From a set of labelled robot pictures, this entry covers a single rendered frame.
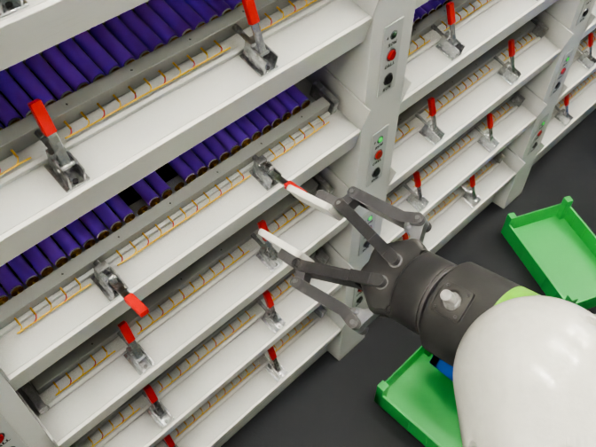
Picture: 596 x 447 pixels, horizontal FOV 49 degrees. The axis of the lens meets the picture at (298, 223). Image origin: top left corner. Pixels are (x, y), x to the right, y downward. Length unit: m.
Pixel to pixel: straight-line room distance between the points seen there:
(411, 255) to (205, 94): 0.31
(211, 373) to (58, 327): 0.44
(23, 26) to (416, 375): 1.28
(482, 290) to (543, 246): 1.37
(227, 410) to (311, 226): 0.46
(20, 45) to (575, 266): 1.60
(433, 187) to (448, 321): 0.95
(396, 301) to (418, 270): 0.04
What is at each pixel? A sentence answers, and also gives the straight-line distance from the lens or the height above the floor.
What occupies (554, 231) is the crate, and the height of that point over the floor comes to 0.00.
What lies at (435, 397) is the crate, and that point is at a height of 0.00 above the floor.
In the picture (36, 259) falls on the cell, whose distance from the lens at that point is 0.87.
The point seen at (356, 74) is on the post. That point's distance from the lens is 0.99.
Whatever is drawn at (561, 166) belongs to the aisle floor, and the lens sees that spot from 2.19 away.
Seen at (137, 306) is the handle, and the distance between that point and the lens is 0.81.
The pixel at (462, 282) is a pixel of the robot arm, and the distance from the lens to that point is 0.59.
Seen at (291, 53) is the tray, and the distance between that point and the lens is 0.84.
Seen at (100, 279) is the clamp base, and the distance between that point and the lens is 0.85.
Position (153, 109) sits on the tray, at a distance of 0.76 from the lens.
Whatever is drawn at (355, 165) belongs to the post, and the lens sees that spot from 1.10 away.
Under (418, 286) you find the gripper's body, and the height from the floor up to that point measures 0.96.
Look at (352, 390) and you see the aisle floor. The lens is 1.61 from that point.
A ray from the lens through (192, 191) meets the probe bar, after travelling 0.90.
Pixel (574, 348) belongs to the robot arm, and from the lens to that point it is 0.41.
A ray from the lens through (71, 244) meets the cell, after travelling 0.87.
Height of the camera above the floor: 1.45
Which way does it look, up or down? 50 degrees down
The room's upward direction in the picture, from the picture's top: straight up
